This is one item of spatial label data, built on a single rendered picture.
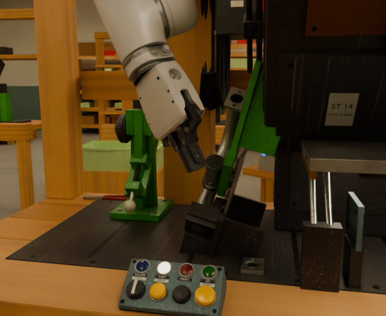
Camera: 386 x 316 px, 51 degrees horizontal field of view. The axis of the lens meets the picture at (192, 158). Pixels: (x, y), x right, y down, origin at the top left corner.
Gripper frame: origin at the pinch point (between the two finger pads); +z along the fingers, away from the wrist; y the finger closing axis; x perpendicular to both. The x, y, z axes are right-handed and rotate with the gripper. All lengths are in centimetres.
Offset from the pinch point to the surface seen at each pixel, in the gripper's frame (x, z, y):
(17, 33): -355, -638, 949
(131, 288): 14.8, 14.1, 7.1
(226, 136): -21.9, -4.3, 14.1
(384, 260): -29.8, 31.2, -2.2
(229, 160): -10.3, 2.0, 3.7
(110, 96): -23, -36, 55
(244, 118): -14.3, -3.6, -0.3
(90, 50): -486, -503, 845
